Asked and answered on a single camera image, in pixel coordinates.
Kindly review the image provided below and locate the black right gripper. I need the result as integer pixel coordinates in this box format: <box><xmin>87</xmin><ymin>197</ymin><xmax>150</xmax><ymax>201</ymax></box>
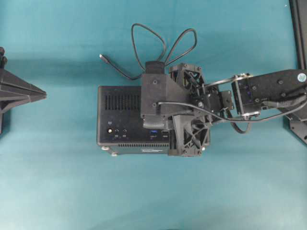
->
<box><xmin>169</xmin><ymin>63</ymin><xmax>234</xmax><ymax>157</ymax></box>

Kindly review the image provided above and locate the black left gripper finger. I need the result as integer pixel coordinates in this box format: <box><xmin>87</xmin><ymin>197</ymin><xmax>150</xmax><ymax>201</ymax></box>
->
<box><xmin>0</xmin><ymin>47</ymin><xmax>47</xmax><ymax>127</ymax></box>

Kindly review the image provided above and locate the black mini PC box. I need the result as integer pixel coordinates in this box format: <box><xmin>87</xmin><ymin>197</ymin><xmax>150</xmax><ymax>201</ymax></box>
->
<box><xmin>96</xmin><ymin>86</ymin><xmax>177</xmax><ymax>155</ymax></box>

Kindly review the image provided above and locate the black USB cable with plug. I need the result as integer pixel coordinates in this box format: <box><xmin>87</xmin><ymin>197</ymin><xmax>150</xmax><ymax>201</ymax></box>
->
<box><xmin>99</xmin><ymin>23</ymin><xmax>197</xmax><ymax>81</ymax></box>

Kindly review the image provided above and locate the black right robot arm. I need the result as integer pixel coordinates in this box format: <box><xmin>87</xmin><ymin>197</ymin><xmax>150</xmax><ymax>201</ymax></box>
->
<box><xmin>160</xmin><ymin>69</ymin><xmax>307</xmax><ymax>157</ymax></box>

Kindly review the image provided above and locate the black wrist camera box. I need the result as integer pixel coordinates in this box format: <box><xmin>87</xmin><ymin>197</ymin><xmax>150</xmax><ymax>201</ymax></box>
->
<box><xmin>141</xmin><ymin>61</ymin><xmax>191</xmax><ymax>130</ymax></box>

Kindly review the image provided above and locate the black camera cable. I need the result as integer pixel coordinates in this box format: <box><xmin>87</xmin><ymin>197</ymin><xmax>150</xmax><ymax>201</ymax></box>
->
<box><xmin>157</xmin><ymin>93</ymin><xmax>307</xmax><ymax>134</ymax></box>

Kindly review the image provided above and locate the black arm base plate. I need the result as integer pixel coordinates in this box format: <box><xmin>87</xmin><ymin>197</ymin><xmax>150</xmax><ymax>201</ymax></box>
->
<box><xmin>283</xmin><ymin>106</ymin><xmax>307</xmax><ymax>145</ymax></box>

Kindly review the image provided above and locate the black aluminium frame post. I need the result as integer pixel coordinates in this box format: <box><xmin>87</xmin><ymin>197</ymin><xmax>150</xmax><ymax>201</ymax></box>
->
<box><xmin>289</xmin><ymin>0</ymin><xmax>307</xmax><ymax>69</ymax></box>

